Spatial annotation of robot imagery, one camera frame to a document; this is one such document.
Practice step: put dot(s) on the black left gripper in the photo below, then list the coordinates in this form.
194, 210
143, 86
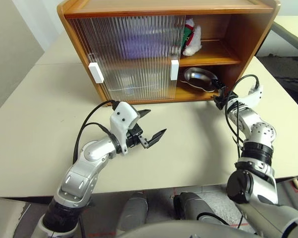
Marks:
134, 136

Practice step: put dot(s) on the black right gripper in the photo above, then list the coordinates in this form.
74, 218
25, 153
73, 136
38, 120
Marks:
226, 98

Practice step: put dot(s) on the silver metal bowl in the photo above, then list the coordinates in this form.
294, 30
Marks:
198, 79

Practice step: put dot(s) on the ribbed clear sliding door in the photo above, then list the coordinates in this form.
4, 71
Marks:
174, 70
96, 73

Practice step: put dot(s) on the crocheted white red green toy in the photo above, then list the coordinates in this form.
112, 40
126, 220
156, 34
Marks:
193, 44

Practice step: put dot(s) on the purple tissue pack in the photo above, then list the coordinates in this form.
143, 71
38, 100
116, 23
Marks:
144, 44

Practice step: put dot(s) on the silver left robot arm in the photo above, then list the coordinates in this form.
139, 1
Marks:
94, 151

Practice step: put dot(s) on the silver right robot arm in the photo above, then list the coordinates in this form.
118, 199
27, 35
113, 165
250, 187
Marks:
260, 131

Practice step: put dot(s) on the brown wooden cabinet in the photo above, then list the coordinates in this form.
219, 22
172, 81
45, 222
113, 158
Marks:
149, 5

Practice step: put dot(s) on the dark grey rounded shape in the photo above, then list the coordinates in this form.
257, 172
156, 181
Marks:
196, 205
134, 210

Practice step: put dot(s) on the beige table with black legs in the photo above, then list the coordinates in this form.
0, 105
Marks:
293, 27

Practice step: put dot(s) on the light grey curved robot torso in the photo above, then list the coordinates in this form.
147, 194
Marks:
188, 230

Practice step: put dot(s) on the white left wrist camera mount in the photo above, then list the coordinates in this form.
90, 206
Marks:
123, 116

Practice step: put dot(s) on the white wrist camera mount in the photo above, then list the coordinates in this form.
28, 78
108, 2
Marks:
254, 96
123, 116

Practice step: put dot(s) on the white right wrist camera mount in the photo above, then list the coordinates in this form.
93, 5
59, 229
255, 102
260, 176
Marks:
254, 96

